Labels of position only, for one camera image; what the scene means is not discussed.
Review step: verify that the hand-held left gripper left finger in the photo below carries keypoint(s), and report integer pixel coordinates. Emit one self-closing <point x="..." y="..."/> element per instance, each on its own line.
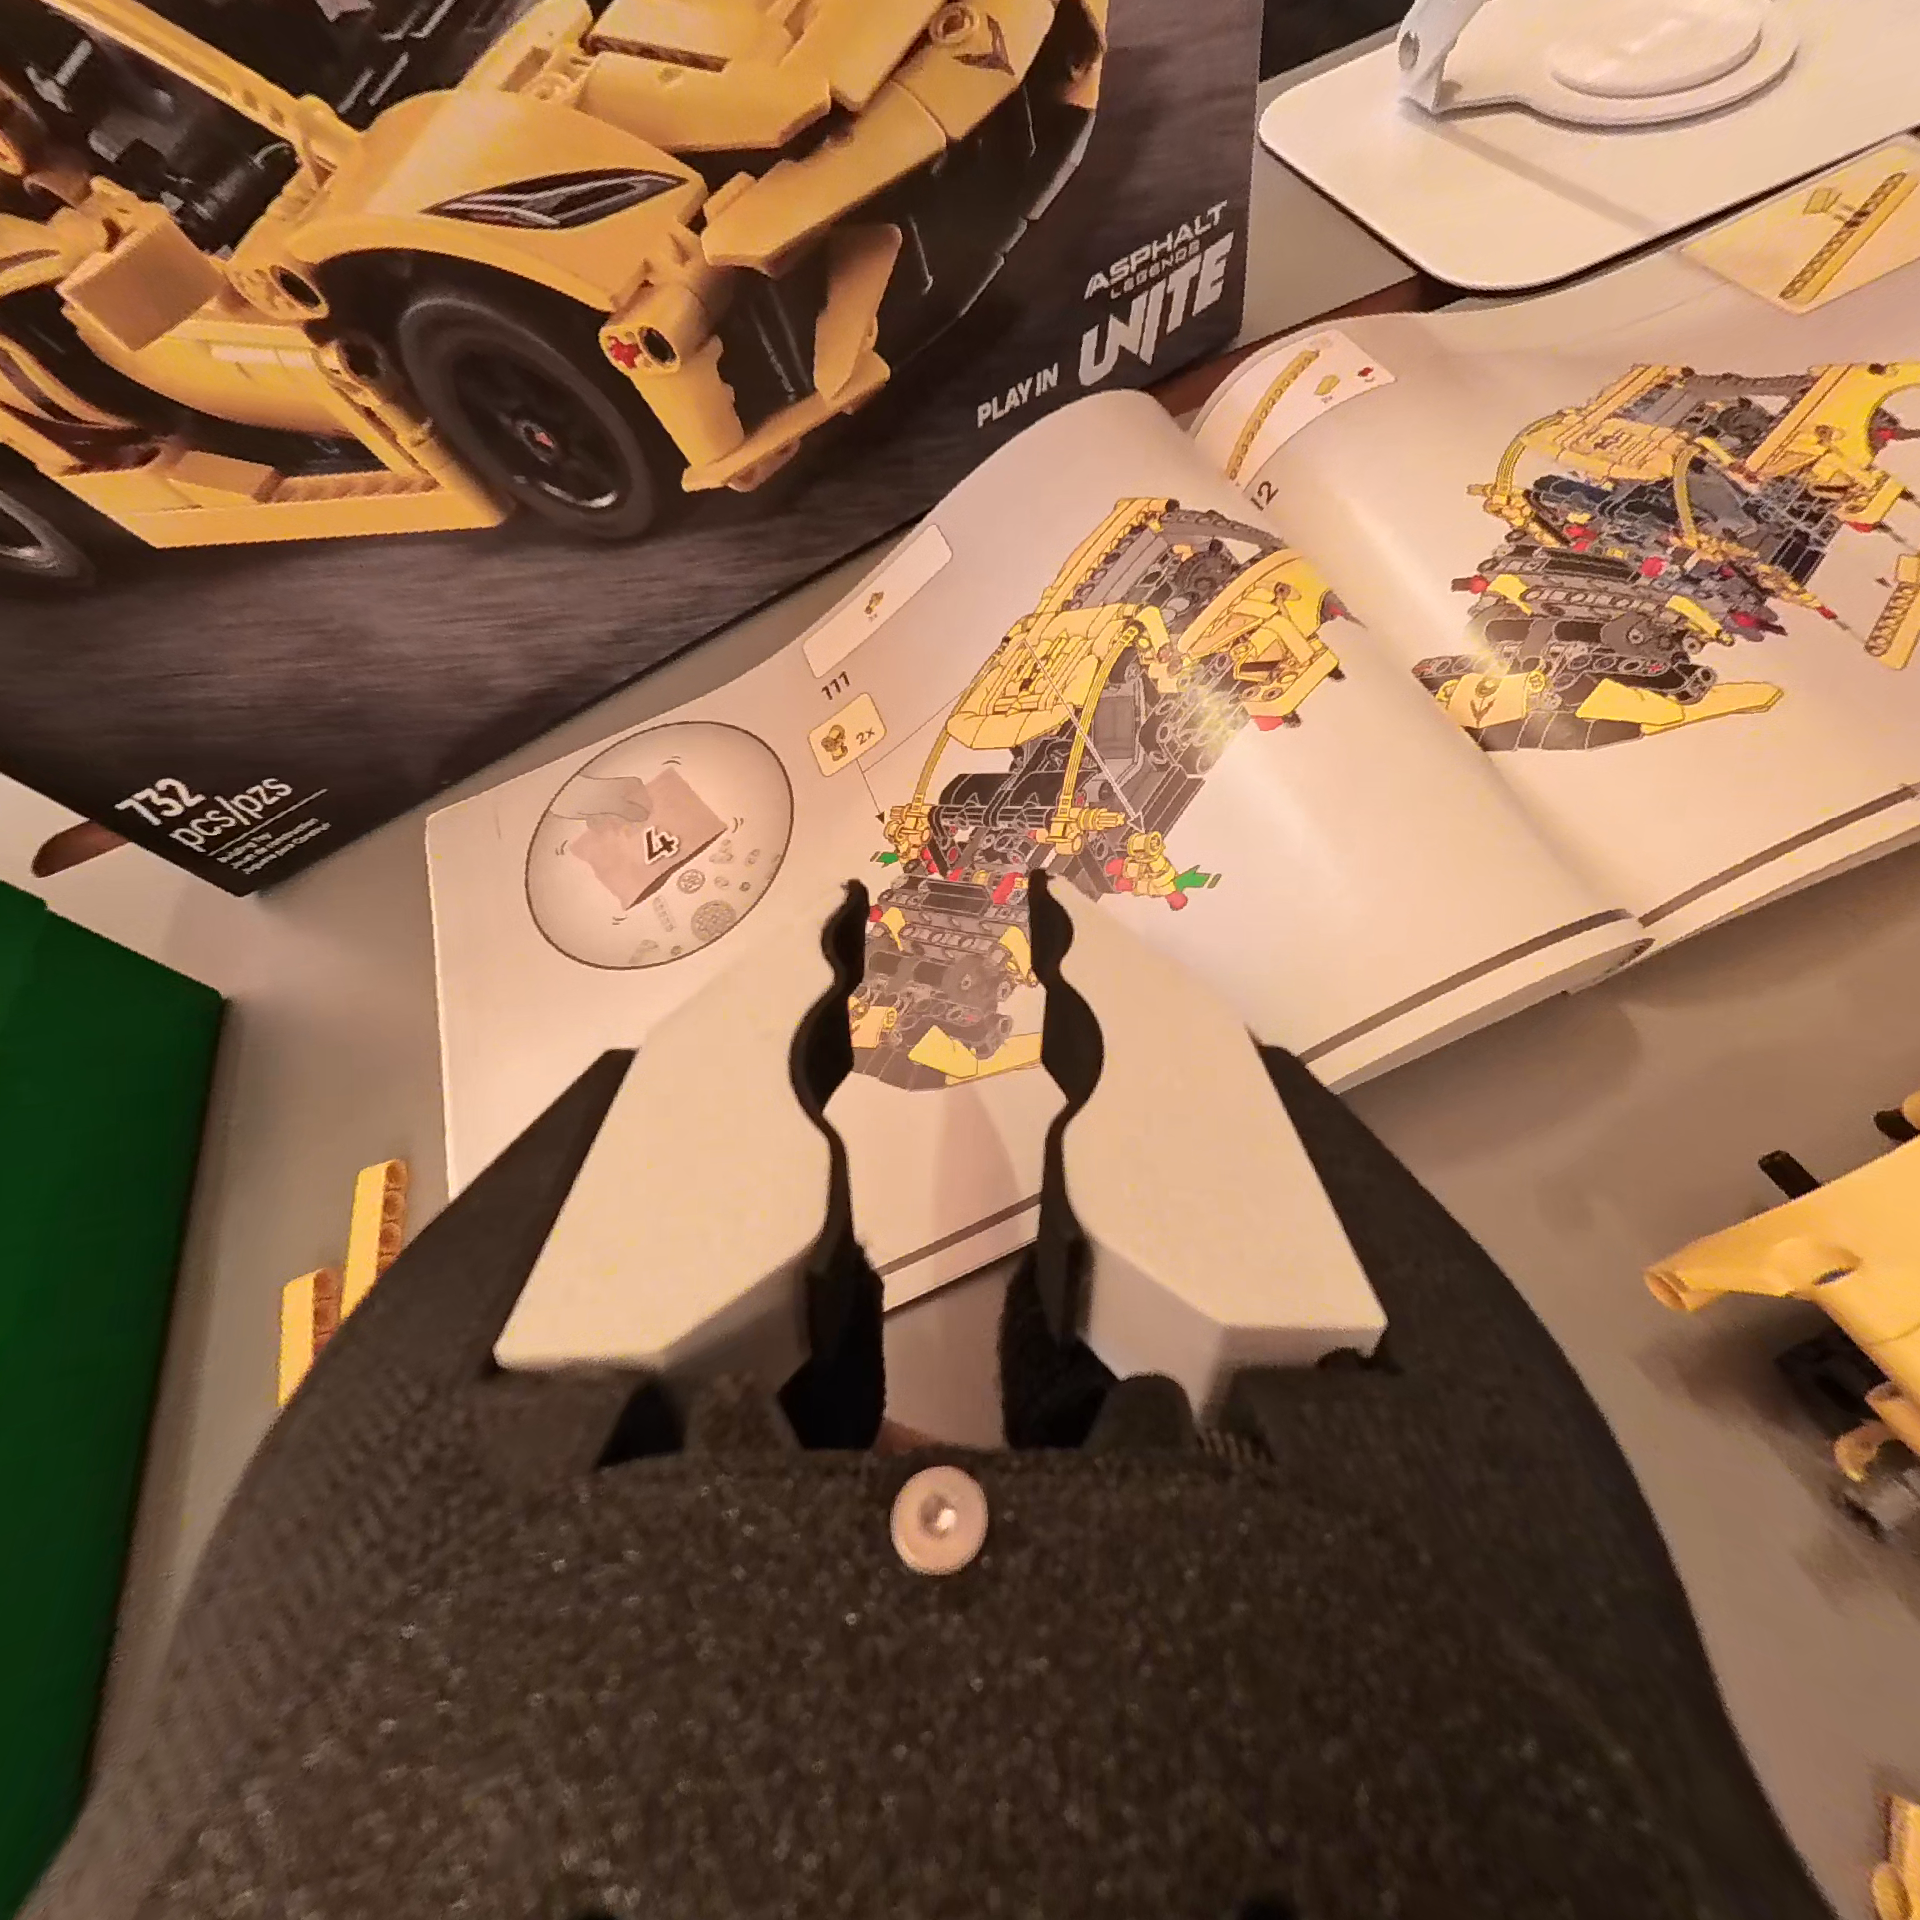
<point x="676" y="1201"/>

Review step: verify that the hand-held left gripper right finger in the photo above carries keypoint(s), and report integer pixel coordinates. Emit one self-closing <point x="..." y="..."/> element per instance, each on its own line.
<point x="1230" y="1201"/>

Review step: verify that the instruction booklet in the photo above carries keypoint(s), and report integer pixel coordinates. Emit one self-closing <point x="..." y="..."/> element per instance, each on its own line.
<point x="1350" y="839"/>

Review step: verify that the green plastic bin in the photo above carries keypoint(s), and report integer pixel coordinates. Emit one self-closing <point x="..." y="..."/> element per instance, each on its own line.
<point x="89" y="1277"/>

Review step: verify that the yellow black brick car model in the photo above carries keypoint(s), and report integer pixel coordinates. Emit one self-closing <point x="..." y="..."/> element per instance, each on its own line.
<point x="1829" y="1245"/>

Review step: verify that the grey desk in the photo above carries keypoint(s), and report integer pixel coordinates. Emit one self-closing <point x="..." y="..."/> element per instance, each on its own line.
<point x="1500" y="1201"/>

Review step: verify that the long yellow brick beam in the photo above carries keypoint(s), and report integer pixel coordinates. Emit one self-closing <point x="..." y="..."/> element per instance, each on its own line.
<point x="373" y="1231"/>
<point x="305" y="1335"/>

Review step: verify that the dark toy car set box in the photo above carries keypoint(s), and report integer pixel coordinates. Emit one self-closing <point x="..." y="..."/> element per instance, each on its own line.
<point x="902" y="495"/>

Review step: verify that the white wooden book stand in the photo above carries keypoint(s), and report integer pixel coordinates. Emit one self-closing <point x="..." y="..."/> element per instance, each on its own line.
<point x="1500" y="182"/>

